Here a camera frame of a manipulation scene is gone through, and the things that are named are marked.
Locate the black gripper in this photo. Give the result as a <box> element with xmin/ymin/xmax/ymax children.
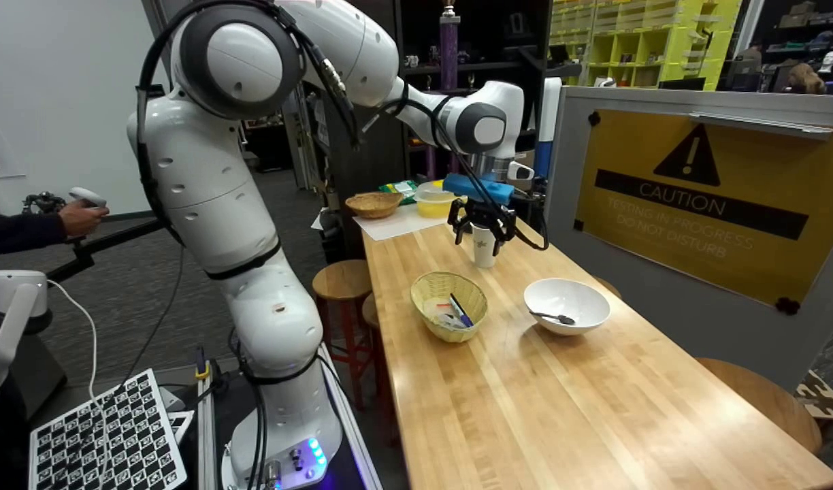
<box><xmin>446</xmin><ymin>195</ymin><xmax>521</xmax><ymax>260</ymax></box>

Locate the white handheld controller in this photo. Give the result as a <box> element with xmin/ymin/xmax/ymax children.
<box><xmin>69</xmin><ymin>185</ymin><xmax>108</xmax><ymax>210</ymax></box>

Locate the operator forearm in dark sleeve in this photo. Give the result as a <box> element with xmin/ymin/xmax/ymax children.
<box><xmin>0</xmin><ymin>210</ymin><xmax>72</xmax><ymax>260</ymax></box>

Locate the white paper cup with logo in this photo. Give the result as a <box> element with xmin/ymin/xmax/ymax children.
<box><xmin>472</xmin><ymin>227</ymin><xmax>498</xmax><ymax>272</ymax></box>

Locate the blue pen with white barrel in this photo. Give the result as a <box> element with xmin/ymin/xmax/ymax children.
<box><xmin>446</xmin><ymin>291</ymin><xmax>477</xmax><ymax>331</ymax></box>

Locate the woven yellow-brown basket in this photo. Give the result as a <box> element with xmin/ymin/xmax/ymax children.
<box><xmin>408</xmin><ymin>271</ymin><xmax>489</xmax><ymax>347</ymax></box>

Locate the operator hand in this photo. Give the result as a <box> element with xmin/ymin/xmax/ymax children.
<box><xmin>58</xmin><ymin>200</ymin><xmax>111</xmax><ymax>242</ymax></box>

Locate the blue cloth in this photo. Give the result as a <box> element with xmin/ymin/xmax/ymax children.
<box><xmin>440</xmin><ymin>173</ymin><xmax>521</xmax><ymax>208</ymax></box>

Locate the yellow plastic container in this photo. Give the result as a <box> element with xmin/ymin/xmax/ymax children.
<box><xmin>413</xmin><ymin>185</ymin><xmax>457</xmax><ymax>222</ymax></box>

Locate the white plastic clip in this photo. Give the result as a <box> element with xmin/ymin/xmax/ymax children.
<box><xmin>427</xmin><ymin>297</ymin><xmax>462</xmax><ymax>333</ymax></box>

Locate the grey panel board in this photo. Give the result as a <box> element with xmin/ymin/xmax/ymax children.
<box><xmin>544</xmin><ymin>88</ymin><xmax>833</xmax><ymax>393</ymax></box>

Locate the white paper sheet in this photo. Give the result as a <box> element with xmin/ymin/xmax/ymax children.
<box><xmin>352</xmin><ymin>204</ymin><xmax>451</xmax><ymax>246</ymax></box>

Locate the brown wooden bowl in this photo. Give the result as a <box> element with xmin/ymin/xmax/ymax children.
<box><xmin>342</xmin><ymin>189</ymin><xmax>402</xmax><ymax>225</ymax></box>

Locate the dark spoon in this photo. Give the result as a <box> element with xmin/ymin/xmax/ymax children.
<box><xmin>525</xmin><ymin>305</ymin><xmax>579</xmax><ymax>327</ymax></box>

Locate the white ceramic bowl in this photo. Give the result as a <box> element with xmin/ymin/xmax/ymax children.
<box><xmin>521</xmin><ymin>275</ymin><xmax>613</xmax><ymax>342</ymax></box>

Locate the round wooden stool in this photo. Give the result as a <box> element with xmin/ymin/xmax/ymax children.
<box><xmin>311</xmin><ymin>260</ymin><xmax>375</xmax><ymax>372</ymax></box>
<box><xmin>696</xmin><ymin>355</ymin><xmax>824</xmax><ymax>457</ymax></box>

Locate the purple bottle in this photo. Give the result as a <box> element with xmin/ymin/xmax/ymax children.
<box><xmin>435</xmin><ymin>4</ymin><xmax>462</xmax><ymax>94</ymax></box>

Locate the yellow caution sign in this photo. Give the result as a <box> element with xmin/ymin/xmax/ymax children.
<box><xmin>574</xmin><ymin>106</ymin><xmax>833</xmax><ymax>309</ymax></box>

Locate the yellow shelf unit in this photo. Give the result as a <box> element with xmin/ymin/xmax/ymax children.
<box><xmin>547</xmin><ymin>0</ymin><xmax>745</xmax><ymax>90</ymax></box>

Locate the checkered calibration board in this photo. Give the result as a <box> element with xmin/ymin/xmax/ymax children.
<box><xmin>28</xmin><ymin>365</ymin><xmax>191</xmax><ymax>490</ymax></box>

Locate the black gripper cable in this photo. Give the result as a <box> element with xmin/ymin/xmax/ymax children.
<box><xmin>507</xmin><ymin>210</ymin><xmax>552</xmax><ymax>253</ymax></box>

